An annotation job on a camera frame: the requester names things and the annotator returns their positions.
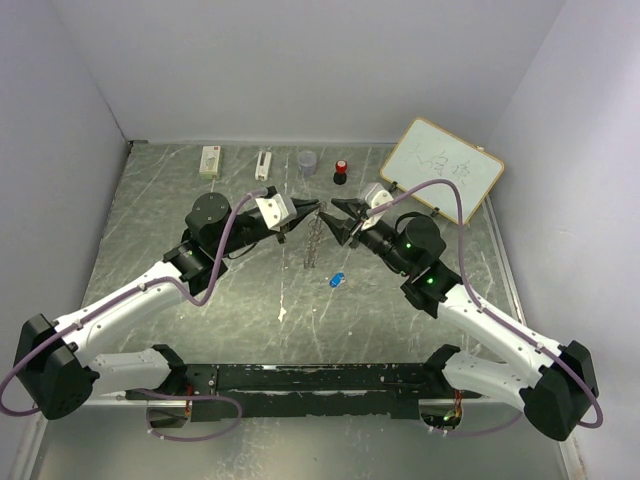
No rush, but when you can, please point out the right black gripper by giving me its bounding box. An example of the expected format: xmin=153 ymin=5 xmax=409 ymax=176
xmin=319 ymin=198 xmax=414 ymax=276

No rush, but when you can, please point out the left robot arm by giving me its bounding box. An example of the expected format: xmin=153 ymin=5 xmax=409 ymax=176
xmin=9 ymin=187 xmax=319 ymax=420

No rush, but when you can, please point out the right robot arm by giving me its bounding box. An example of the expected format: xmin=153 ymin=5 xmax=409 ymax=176
xmin=319 ymin=199 xmax=599 ymax=441

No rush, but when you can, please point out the clear cup of paperclips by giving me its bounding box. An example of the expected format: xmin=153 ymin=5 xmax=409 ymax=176
xmin=297 ymin=150 xmax=318 ymax=176

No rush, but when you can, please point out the white stapler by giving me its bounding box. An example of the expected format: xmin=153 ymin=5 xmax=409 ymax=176
xmin=254 ymin=150 xmax=272 ymax=182

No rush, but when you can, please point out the green white staple box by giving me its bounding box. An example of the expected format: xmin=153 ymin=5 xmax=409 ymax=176
xmin=199 ymin=145 xmax=221 ymax=179

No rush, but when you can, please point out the yellow framed whiteboard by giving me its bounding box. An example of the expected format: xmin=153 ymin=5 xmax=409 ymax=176
xmin=380 ymin=118 xmax=505 ymax=223

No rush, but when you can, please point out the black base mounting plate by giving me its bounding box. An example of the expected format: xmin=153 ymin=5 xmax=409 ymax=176
xmin=157 ymin=363 xmax=456 ymax=422

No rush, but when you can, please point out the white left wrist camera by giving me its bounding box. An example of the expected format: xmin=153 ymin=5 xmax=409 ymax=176
xmin=255 ymin=194 xmax=290 ymax=231

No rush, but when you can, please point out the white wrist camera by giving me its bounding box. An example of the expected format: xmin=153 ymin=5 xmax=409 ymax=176
xmin=255 ymin=194 xmax=290 ymax=231
xmin=359 ymin=182 xmax=393 ymax=231

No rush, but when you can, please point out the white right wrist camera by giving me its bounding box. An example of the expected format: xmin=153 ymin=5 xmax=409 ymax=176
xmin=359 ymin=182 xmax=393 ymax=231

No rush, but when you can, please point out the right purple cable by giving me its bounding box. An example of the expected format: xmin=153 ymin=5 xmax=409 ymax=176
xmin=369 ymin=178 xmax=604 ymax=437

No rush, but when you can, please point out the aluminium rail frame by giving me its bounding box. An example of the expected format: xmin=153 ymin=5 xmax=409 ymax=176
xmin=9 ymin=197 xmax=581 ymax=480

